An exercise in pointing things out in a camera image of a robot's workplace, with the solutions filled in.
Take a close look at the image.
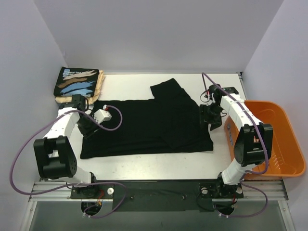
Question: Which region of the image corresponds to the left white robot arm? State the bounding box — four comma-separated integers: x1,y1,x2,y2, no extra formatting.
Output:
33,94,99,198

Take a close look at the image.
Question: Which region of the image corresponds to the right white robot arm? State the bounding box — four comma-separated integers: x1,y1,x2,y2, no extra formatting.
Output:
199,84,273,197

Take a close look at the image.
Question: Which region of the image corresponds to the orange plastic basket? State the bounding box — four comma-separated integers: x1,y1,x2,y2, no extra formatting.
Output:
221,96,306,185

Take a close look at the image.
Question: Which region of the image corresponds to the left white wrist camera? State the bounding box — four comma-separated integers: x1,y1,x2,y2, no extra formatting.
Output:
93,109,112,124

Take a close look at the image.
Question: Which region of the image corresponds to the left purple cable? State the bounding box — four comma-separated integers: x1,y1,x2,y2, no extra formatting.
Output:
9,103,129,219

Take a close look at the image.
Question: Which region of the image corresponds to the purple cable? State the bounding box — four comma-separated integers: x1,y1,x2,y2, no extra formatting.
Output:
198,72,269,219
9,103,129,219

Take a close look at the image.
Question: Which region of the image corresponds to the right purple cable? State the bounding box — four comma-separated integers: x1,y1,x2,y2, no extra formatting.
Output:
198,72,269,219

